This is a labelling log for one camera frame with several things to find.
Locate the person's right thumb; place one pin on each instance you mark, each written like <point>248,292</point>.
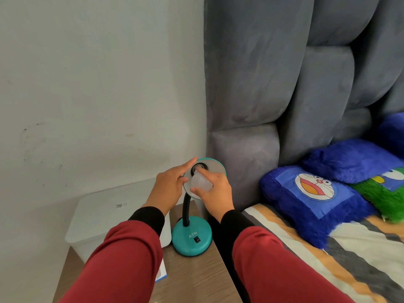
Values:
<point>199,193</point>

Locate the white plastic storage box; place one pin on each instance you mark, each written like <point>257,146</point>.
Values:
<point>104,214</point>

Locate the grey padded headboard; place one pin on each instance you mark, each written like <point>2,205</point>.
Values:
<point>284,75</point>

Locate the white light bulb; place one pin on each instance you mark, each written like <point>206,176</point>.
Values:
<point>202,183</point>

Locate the person's right forearm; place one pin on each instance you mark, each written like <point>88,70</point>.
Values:
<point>268,265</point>

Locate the dark blue plush pillow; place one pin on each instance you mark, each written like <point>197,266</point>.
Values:
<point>393,135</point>

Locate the person's right hand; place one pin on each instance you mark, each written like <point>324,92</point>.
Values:
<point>219,197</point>

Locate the teal gooseneck desk lamp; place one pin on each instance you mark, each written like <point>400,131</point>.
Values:
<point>191,238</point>

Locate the person's left hand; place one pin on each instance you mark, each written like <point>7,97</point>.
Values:
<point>165,189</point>

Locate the blue cartoon face pillow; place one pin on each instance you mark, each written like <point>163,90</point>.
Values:
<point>312,198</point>

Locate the white and blue carton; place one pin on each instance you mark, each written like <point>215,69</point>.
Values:
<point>161,272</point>

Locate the striped bed sheet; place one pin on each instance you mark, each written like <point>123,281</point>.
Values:
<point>353,261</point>

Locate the green plush cartoon pillow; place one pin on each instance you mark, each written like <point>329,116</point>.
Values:
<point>383,195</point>

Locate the plain blue plush pillow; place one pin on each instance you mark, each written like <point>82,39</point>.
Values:
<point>350,159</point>

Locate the person's left forearm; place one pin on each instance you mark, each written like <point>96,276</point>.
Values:
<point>126,258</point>

